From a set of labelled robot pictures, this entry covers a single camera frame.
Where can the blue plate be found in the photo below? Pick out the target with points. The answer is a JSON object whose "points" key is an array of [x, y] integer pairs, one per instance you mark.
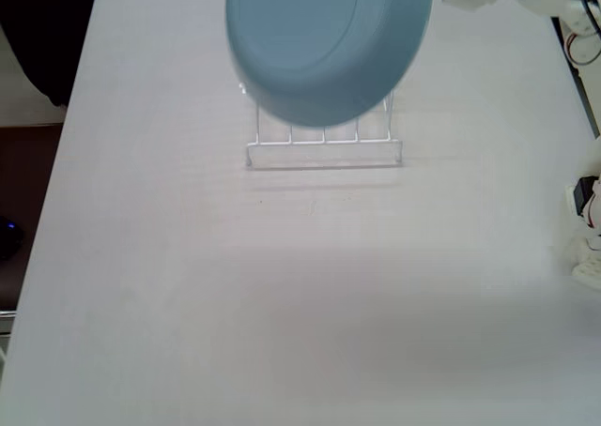
{"points": [[319, 46]]}

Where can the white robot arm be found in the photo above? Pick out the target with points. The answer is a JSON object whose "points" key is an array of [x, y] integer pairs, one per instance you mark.
{"points": [[582, 36]]}

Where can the black computer mouse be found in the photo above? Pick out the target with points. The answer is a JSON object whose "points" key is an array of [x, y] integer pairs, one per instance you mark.
{"points": [[9, 238]]}

